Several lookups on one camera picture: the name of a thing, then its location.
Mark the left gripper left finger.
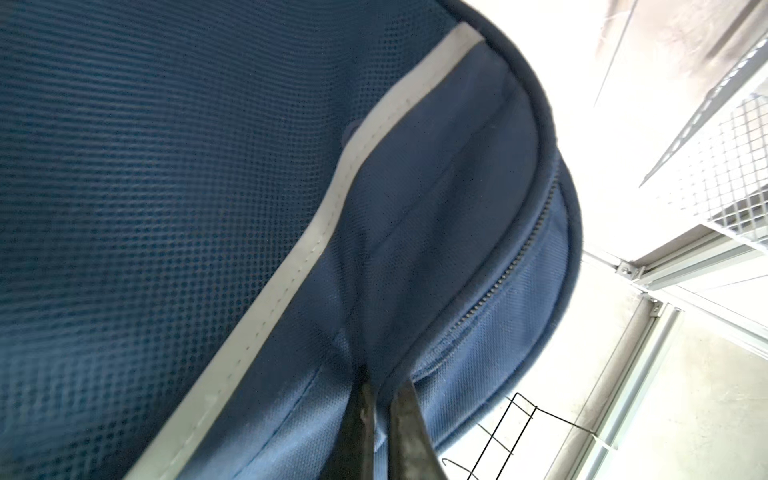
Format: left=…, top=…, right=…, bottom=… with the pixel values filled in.
left=320, top=368, right=376, bottom=480

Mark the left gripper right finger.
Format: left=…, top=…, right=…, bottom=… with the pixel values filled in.
left=388, top=380, right=447, bottom=480

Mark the navy blue backpack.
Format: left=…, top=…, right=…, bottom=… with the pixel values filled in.
left=1, top=1, right=582, bottom=479

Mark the black wire hook rack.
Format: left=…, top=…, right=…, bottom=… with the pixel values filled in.
left=440, top=392, right=606, bottom=479

